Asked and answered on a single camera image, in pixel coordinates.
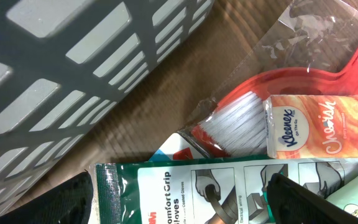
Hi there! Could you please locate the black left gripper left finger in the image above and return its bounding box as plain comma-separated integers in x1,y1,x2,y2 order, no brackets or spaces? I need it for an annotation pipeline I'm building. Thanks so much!
0,171,93,224

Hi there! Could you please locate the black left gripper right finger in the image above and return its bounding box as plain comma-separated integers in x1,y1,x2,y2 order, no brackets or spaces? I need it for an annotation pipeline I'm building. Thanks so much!
267,174,358,224

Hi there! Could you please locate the orange tissue pack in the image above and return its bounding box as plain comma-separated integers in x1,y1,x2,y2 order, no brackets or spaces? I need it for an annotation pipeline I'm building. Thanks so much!
263,95,358,159

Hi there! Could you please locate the green packaged item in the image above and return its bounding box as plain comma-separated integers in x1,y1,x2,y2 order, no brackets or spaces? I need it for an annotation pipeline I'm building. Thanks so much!
94,155,358,224

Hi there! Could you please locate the red packaged item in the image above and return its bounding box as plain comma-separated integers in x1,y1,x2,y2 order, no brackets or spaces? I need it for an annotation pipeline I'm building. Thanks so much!
149,0,358,162

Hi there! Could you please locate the grey plastic basket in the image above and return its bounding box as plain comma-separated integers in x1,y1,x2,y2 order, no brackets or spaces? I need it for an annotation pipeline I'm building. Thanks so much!
0,0,213,216

